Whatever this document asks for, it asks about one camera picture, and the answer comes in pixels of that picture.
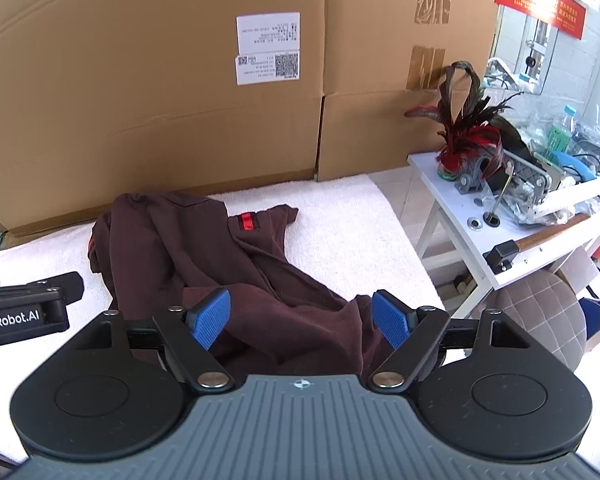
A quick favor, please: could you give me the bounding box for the plain cardboard box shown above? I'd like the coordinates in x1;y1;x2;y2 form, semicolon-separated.
316;77;486;183

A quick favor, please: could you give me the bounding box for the red black feather ornament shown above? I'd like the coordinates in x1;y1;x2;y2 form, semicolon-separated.
404;60;523;181

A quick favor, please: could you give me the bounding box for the blue plastic item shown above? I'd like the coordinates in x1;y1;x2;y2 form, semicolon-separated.
550;150;598;181

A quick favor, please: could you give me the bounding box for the green label plastic bottle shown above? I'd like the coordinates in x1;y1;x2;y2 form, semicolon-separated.
546;105;579;158

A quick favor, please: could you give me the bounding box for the white plastic rail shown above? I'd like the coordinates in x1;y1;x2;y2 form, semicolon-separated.
535;176;600;217

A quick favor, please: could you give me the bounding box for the clear plastic bag pile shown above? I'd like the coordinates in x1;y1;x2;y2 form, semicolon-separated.
517;105;600;226

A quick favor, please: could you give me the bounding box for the grey quilted stool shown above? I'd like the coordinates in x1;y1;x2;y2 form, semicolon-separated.
491;269;588;367

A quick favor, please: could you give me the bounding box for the white terry towel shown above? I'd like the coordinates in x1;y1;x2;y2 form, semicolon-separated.
0;174;448;461

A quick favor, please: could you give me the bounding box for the grey metal bracket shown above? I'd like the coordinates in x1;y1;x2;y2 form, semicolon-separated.
502;152;566;211

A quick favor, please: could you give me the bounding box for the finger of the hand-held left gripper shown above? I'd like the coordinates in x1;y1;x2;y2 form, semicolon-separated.
27;271;85;306

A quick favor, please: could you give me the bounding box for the large cardboard box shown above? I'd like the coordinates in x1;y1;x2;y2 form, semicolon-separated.
0;0;328;238

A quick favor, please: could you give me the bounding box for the cardboard box with tape marks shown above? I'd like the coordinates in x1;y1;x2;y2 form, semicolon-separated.
324;0;498;98

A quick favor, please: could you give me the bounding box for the white label with square code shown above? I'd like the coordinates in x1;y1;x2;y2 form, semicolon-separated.
236;51;300;86

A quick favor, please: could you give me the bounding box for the white side table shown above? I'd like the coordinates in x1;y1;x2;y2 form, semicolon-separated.
407;152;600;306

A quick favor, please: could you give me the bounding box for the wooden handled black tool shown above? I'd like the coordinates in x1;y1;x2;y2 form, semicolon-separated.
482;212;598;275

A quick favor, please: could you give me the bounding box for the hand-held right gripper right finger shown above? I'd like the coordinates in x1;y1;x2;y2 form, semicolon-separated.
366;290;535;395

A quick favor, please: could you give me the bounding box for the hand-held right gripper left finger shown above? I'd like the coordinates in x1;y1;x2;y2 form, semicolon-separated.
67;287;235;395

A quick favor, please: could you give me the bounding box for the grey metal clamp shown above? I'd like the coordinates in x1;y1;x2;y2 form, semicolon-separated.
454;156;487;196

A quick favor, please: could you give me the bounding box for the dark brown polo shirt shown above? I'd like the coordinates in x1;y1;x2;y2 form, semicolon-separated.
87;191;396;378

